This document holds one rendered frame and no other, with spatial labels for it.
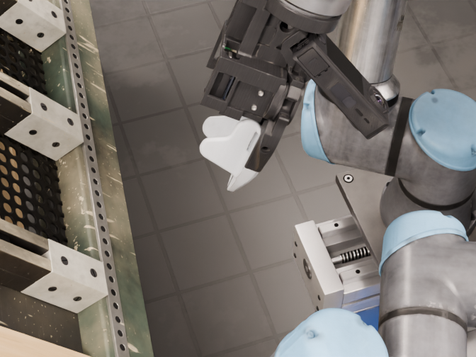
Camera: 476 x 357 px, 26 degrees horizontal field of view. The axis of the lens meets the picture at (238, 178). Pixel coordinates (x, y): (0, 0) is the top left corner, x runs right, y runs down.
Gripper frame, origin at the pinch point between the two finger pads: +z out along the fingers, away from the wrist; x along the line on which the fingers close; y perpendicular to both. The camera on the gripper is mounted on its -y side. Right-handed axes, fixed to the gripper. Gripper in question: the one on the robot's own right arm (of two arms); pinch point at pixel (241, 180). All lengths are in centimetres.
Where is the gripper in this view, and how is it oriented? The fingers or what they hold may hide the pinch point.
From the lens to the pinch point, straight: 99.4
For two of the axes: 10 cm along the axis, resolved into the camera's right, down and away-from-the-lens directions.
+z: -3.6, 7.5, 5.6
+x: -0.5, 5.8, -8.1
